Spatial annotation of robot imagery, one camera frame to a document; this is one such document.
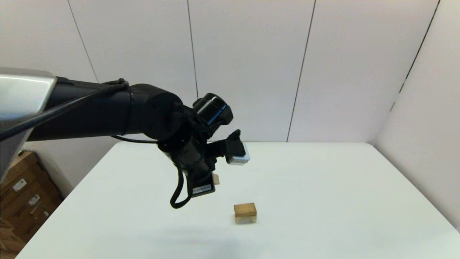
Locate rectangular wooden building block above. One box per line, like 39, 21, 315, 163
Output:
234, 203, 257, 217

